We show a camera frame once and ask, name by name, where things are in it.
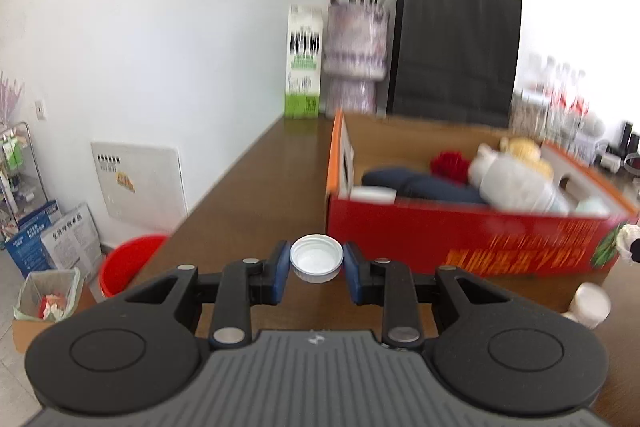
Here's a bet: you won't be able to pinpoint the black paper bag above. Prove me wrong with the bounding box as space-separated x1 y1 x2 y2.
387 0 522 128

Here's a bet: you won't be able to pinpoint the red plush rose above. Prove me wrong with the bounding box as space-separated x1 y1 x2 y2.
430 150 471 185

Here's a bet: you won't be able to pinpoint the clear seed container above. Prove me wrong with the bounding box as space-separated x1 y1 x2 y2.
509 90 549 141

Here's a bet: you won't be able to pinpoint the right water bottle red label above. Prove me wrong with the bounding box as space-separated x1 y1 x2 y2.
572 70 589 118

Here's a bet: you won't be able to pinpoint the purple speckled vase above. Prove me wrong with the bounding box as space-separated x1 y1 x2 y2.
322 3 388 117

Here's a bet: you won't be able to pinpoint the blue white paper boxes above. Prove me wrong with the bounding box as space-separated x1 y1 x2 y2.
6 200 103 281

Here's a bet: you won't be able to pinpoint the white small jar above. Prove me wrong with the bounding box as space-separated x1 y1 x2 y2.
563 282 612 329

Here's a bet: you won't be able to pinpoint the middle water bottle red label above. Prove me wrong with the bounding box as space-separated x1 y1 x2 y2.
556 64 576 109

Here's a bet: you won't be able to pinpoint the white wall panel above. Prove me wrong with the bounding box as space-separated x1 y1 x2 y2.
91 142 188 233

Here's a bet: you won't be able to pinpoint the white green milk carton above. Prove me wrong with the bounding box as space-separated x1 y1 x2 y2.
284 5 323 118

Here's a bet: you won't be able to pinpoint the white tissue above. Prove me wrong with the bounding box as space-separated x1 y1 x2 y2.
615 225 640 265

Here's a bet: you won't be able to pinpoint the dark blue fabric bundle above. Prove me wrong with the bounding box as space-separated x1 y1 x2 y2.
361 167 487 206

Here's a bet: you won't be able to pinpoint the metal wire rack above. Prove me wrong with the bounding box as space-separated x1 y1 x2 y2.
0 121 48 239

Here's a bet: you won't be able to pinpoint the white bottle cap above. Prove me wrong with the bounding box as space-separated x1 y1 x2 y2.
290 234 344 284

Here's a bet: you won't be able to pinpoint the red plastic bucket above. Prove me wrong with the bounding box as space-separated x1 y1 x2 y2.
99 234 169 298

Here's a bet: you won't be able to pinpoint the orange cardboard box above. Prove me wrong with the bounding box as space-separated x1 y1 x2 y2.
326 113 639 277

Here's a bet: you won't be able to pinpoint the white yellow plush alpaca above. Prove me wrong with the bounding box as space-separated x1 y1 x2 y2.
469 136 557 210

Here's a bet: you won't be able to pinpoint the white charger adapter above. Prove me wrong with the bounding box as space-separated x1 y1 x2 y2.
600 153 623 173

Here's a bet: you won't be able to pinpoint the water bottle red label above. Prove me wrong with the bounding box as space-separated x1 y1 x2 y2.
540 56 565 107
556 64 576 109
572 70 589 118

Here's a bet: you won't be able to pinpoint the left water bottle red label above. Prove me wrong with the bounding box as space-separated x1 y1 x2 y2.
540 56 565 107

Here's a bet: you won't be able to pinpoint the black small boxes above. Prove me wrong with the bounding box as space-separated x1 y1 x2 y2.
620 121 639 156

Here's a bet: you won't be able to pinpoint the white round speaker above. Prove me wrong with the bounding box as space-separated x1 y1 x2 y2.
579 115 605 144

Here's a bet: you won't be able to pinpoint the cardboard trash box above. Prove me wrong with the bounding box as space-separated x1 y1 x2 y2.
13 268 96 355

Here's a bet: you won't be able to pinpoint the white plastic bottle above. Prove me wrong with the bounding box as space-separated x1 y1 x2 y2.
499 171 612 217

